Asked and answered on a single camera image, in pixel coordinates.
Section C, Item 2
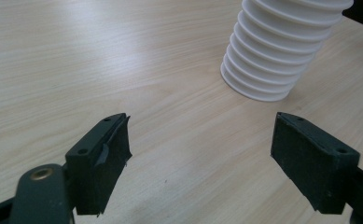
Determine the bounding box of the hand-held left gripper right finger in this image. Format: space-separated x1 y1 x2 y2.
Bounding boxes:
270 111 361 215

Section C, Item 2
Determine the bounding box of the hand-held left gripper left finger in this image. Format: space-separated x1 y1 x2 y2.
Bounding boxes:
64 112 133 217

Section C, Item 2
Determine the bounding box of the white ribbed plastic cup stack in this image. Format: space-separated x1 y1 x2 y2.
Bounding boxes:
219 0 355 103

